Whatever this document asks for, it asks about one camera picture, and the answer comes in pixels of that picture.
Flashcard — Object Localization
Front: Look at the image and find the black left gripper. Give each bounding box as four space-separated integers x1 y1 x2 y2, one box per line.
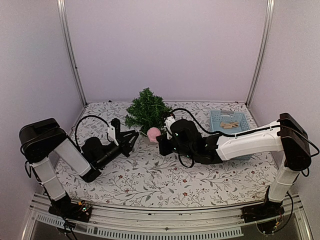
96 130 139 169

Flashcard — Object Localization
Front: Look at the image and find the pink pompom ornament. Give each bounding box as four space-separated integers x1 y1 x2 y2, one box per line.
147 127 161 144

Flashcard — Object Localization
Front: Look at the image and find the small green christmas tree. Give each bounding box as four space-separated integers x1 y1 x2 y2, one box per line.
124 87 173 135

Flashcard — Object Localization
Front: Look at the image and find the beige ribbon bow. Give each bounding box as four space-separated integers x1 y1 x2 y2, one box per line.
219 122 240 129

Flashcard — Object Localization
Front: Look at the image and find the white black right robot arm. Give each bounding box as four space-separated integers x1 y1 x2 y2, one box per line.
156 113 312 218

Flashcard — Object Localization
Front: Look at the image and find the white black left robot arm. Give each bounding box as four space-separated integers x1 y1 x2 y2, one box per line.
19 118 139 217

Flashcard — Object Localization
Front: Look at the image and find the light blue perforated basket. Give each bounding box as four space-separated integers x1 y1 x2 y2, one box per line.
208 109 253 161

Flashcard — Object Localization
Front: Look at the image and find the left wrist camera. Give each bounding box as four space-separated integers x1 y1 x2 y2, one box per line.
107 118 120 146

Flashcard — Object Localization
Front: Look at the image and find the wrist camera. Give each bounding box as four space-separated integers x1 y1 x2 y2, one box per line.
164 114 176 140
107 118 120 146

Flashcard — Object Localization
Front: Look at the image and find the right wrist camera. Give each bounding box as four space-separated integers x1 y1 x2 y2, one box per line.
164 114 176 140

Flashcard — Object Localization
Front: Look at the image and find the black left camera cable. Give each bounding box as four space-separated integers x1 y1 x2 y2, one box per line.
74 115 111 146

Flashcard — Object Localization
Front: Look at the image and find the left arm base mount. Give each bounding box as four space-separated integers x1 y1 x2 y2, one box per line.
48 195 92 223

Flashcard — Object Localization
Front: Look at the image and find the aluminium front rail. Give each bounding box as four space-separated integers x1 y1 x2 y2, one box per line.
21 194 314 240

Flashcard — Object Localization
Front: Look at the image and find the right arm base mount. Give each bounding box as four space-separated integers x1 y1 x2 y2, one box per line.
241 198 285 223

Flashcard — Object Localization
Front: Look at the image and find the aluminium corner post right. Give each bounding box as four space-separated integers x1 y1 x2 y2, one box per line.
245 0 275 108

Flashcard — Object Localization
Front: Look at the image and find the aluminium corner post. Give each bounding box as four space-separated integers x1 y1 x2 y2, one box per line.
245 0 275 108
56 0 88 107

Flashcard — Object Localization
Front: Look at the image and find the aluminium corner post left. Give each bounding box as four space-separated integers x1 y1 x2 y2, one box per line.
56 0 88 107

